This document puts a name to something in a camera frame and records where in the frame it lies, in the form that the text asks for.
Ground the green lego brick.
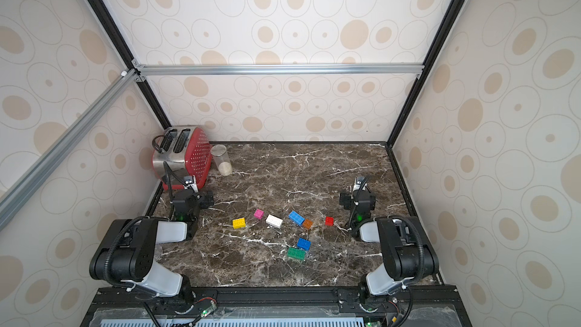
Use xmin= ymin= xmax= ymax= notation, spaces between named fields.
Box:
xmin=287 ymin=248 xmax=307 ymax=261

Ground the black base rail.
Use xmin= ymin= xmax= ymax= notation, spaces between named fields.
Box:
xmin=81 ymin=286 xmax=471 ymax=326

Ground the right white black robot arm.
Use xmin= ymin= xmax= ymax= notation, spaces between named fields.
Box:
xmin=340 ymin=188 xmax=440 ymax=304

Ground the white lego brick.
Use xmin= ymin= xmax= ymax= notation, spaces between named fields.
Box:
xmin=266 ymin=214 xmax=283 ymax=229

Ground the left aluminium side rail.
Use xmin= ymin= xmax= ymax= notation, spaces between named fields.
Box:
xmin=1 ymin=69 xmax=137 ymax=229

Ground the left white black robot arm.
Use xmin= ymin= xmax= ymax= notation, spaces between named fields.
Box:
xmin=89 ymin=189 xmax=214 ymax=307

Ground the light blue lego brick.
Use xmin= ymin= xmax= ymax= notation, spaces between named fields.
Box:
xmin=289 ymin=211 xmax=305 ymax=226

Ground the dark blue lego brick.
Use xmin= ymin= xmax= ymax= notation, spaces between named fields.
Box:
xmin=297 ymin=238 xmax=311 ymax=251

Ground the clear glass with powder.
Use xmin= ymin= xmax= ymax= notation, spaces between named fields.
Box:
xmin=210 ymin=145 xmax=233 ymax=177

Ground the yellow lego brick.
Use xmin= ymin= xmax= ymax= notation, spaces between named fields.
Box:
xmin=232 ymin=217 xmax=246 ymax=230

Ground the red silver toaster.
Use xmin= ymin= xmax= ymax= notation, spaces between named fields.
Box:
xmin=151 ymin=126 xmax=212 ymax=190

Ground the pink lego brick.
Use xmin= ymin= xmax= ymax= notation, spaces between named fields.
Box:
xmin=254 ymin=209 xmax=264 ymax=220

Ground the orange lego brick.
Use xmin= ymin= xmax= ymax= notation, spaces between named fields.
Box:
xmin=302 ymin=219 xmax=313 ymax=230

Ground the horizontal aluminium back rail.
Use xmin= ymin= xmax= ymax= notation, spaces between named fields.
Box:
xmin=130 ymin=62 xmax=425 ymax=78

